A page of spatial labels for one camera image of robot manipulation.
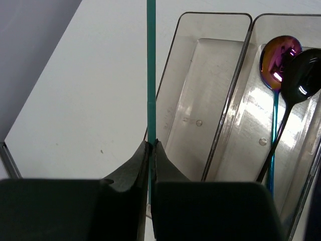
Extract aluminium table rail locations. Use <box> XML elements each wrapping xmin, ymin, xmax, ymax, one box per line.
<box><xmin>1</xmin><ymin>142</ymin><xmax>22</xmax><ymax>179</ymax></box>

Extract black spoon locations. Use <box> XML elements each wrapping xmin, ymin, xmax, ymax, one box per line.
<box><xmin>256</xmin><ymin>48</ymin><xmax>320</xmax><ymax>183</ymax></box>

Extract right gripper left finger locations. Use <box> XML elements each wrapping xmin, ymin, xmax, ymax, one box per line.
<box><xmin>1</xmin><ymin>141</ymin><xmax>150</xmax><ymax>240</ymax></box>

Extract gold spoon purple handle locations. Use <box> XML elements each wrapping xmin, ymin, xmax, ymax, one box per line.
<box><xmin>257</xmin><ymin>35</ymin><xmax>302</xmax><ymax>195</ymax></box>

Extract teal chopstick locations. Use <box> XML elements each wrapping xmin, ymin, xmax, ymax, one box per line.
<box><xmin>146</xmin><ymin>0</ymin><xmax>157</xmax><ymax>205</ymax></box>

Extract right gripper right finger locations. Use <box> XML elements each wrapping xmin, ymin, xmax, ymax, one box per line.
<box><xmin>151</xmin><ymin>141</ymin><xmax>285</xmax><ymax>240</ymax></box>

